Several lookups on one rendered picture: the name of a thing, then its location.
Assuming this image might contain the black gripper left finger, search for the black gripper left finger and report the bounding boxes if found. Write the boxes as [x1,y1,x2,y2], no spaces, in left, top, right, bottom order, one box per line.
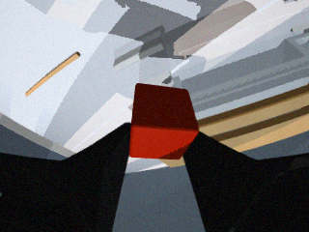
[0,123,131,232]

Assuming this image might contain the small red block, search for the small red block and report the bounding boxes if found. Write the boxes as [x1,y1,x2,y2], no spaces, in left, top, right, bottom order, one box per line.
[128,82,200,160]

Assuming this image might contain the tan wooden stick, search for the tan wooden stick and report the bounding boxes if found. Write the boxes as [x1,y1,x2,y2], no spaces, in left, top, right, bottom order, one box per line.
[24,51,81,97]

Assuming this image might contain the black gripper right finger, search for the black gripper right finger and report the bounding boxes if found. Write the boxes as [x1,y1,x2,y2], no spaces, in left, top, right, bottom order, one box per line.
[183,131,309,232]

